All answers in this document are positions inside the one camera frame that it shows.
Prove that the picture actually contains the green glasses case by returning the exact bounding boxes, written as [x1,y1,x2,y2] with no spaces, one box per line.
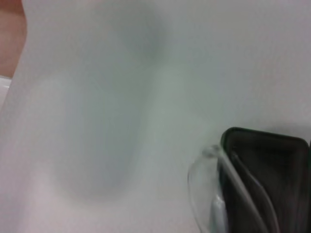
[219,127,311,233]

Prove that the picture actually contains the clear white glasses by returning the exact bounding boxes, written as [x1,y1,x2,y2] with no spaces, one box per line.
[187,145,280,233]

